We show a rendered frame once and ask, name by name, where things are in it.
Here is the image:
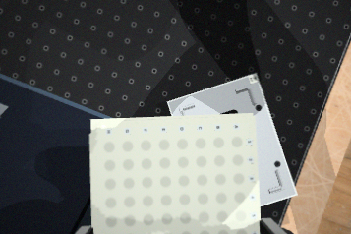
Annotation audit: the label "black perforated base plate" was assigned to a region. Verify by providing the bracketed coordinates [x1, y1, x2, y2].
[0, 0, 351, 187]

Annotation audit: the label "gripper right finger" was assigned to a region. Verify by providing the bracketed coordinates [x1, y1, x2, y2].
[260, 218, 294, 234]

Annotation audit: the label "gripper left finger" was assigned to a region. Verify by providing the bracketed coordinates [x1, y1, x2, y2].
[75, 226, 93, 234]

